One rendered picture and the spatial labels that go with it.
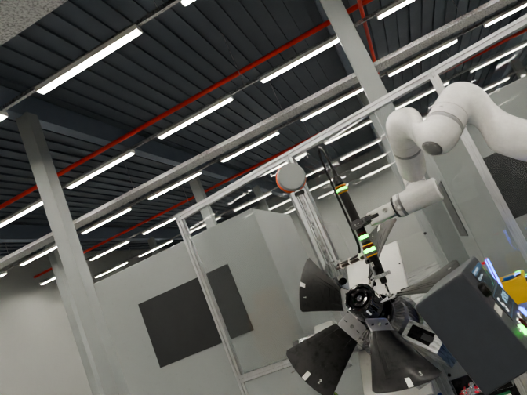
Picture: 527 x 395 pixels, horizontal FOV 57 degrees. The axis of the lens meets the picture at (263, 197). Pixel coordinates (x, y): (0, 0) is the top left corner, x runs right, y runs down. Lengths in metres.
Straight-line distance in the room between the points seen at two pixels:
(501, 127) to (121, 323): 3.64
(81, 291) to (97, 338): 0.73
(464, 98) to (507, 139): 0.15
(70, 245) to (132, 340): 3.67
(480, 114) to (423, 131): 0.16
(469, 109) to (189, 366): 3.28
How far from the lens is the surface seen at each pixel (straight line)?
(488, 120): 1.38
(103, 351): 7.63
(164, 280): 4.17
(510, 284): 2.00
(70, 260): 7.83
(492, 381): 0.98
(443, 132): 1.32
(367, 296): 1.81
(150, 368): 4.35
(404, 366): 1.71
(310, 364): 1.88
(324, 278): 1.98
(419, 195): 1.74
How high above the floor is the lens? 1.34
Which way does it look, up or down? 11 degrees up
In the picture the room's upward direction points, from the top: 23 degrees counter-clockwise
